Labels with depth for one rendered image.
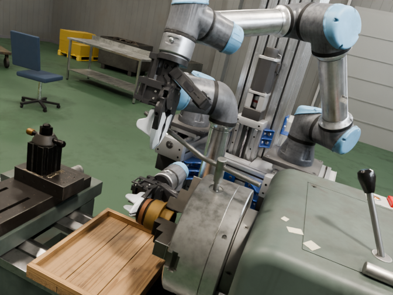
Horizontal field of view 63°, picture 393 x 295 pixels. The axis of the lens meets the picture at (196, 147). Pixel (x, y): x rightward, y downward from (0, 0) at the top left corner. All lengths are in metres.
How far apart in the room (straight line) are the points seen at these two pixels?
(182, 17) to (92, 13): 10.81
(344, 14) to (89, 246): 1.00
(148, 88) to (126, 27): 9.91
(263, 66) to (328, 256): 0.97
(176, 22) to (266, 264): 0.51
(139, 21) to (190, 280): 9.83
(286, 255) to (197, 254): 0.21
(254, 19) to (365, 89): 7.39
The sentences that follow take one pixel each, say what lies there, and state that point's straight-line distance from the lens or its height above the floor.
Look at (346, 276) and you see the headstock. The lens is 0.63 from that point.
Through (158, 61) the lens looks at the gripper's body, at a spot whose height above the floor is 1.49.
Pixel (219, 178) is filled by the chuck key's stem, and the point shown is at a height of 1.27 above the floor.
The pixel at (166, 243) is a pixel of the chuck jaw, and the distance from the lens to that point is 0.77.
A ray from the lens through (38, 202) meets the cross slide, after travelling 1.13.
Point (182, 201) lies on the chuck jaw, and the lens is 0.88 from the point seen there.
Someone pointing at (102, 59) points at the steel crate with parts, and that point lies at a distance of 9.36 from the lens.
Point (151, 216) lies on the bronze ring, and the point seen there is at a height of 1.10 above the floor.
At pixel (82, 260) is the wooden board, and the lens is 1.04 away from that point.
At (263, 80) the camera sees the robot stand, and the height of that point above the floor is 1.43.
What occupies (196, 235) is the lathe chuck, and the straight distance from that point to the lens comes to 0.72.
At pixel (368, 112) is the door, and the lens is 8.37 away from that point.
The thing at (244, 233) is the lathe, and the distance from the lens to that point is 0.77.
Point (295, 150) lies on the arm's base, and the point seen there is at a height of 1.22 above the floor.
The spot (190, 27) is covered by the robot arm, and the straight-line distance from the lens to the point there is 0.73.
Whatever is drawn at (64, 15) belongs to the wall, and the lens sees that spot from 12.41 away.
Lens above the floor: 1.58
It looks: 20 degrees down
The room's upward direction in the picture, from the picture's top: 14 degrees clockwise
